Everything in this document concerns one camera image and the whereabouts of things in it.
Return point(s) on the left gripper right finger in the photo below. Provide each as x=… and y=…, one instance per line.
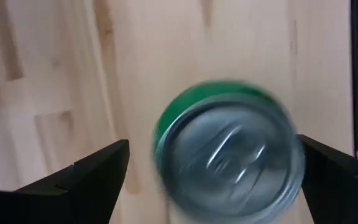
x=340, y=193

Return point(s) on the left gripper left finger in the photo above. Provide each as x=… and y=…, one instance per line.
x=67, y=199

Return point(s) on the green soda can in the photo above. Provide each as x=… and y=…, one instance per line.
x=228, y=155

